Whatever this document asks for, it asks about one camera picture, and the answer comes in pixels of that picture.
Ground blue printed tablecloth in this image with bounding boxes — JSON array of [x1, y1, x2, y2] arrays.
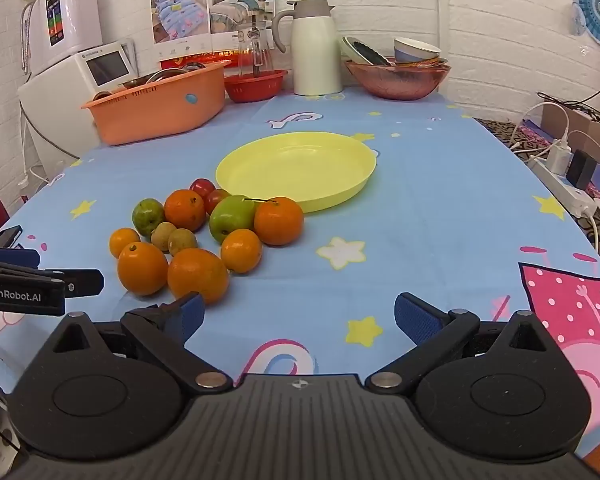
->
[[0, 91, 600, 461]]

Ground glass pitcher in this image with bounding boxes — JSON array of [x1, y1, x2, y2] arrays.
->
[[237, 15, 276, 79]]

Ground red plastic basket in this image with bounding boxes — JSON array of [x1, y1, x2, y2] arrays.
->
[[224, 69, 289, 104]]

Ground white power strip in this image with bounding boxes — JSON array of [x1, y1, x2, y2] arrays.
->
[[527, 157, 600, 218]]

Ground orange mandarin with stem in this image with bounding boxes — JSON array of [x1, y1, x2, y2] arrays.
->
[[253, 196, 305, 247]]

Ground black charger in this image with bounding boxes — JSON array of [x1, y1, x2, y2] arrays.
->
[[566, 150, 599, 189]]

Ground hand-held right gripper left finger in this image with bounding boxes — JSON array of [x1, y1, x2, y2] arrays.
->
[[52, 291, 233, 393]]

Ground white charger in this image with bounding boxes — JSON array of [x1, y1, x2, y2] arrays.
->
[[545, 140, 574, 176]]

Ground green rimmed white bowl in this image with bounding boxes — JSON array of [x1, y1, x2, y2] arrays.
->
[[339, 36, 396, 67]]

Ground white appliance with screen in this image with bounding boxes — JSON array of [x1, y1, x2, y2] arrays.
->
[[17, 40, 137, 173]]

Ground small green apple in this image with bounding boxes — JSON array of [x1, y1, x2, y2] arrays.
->
[[132, 198, 167, 237]]

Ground orange plastic basket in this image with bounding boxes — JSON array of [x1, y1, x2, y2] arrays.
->
[[81, 60, 231, 147]]

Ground kiwi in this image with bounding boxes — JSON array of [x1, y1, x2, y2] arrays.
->
[[150, 221, 177, 252], [168, 228, 198, 256]]

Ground metal bowl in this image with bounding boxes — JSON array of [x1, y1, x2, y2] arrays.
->
[[145, 62, 216, 84]]

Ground pink glass bowl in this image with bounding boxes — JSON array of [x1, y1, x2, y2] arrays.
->
[[344, 59, 452, 100]]

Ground wall poster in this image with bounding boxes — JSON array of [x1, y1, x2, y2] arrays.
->
[[150, 0, 277, 70]]

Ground cardboard box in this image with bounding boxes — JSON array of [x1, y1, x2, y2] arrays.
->
[[540, 102, 600, 163]]

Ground white and blue bowl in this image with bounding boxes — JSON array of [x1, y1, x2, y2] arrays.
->
[[393, 37, 441, 64]]

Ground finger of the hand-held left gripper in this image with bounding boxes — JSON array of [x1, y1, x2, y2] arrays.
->
[[45, 268, 104, 297], [0, 226, 41, 267]]

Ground white water purifier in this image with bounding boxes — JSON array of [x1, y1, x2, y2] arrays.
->
[[27, 0, 103, 76]]

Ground yellow plastic plate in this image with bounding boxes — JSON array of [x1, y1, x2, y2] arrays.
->
[[215, 131, 378, 213]]

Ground white thermos jug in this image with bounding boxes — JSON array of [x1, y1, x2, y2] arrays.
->
[[272, 0, 344, 97]]

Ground white wall pipe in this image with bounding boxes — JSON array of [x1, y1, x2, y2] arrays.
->
[[431, 0, 449, 96]]

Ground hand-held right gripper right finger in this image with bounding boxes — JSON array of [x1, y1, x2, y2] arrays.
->
[[365, 291, 553, 393]]

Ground small orange mandarin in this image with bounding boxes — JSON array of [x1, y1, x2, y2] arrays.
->
[[109, 227, 142, 260]]

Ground dark patterned cloth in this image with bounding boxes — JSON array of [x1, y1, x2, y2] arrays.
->
[[472, 118, 546, 161]]

